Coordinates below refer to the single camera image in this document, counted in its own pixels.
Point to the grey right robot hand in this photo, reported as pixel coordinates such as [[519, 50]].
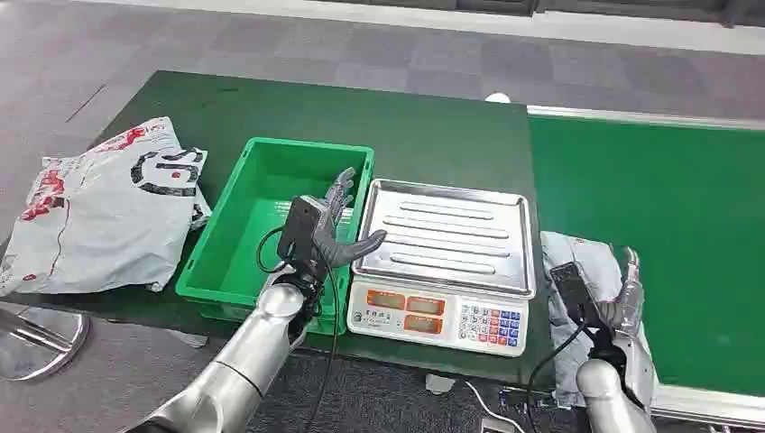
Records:
[[627, 308]]

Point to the white table bracket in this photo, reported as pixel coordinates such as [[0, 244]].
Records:
[[439, 384]]

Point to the large white printed parcel bag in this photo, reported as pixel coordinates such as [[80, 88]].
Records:
[[101, 233]]

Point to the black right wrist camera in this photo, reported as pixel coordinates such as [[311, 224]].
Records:
[[572, 293]]

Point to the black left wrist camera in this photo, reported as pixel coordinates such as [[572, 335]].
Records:
[[300, 230]]

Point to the white electronic weighing scale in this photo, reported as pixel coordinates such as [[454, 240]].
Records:
[[430, 323]]

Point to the steel scale pan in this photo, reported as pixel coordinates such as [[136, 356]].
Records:
[[448, 239]]

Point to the grey parcel bag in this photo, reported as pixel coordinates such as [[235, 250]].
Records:
[[588, 263]]

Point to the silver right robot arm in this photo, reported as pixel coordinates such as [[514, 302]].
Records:
[[609, 394]]

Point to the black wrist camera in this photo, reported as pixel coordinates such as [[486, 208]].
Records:
[[300, 230], [572, 293]]

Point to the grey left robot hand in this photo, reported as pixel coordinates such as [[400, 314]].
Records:
[[334, 239]]

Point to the green plastic crate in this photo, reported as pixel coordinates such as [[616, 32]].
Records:
[[236, 251]]

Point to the chrome round stand base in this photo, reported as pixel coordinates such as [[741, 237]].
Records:
[[36, 349]]

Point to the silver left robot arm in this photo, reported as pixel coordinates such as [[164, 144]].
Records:
[[239, 370]]

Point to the green conveyor belt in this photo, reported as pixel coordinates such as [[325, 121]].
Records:
[[687, 239]]

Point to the small white round object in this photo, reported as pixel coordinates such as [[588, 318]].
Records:
[[498, 98]]

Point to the black terminal block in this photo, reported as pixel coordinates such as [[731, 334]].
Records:
[[526, 399]]

